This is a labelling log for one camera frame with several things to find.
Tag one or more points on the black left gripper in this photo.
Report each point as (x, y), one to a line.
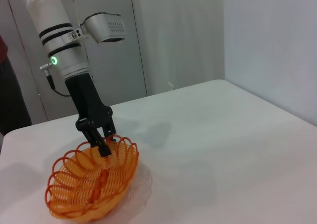
(86, 105)

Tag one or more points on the orange woven plastic basket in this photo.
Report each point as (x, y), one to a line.
(99, 184)

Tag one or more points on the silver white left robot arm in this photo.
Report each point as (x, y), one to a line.
(54, 23)

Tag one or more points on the person in red shirt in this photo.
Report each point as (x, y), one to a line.
(12, 105)

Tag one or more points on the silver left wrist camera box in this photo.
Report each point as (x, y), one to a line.
(106, 27)

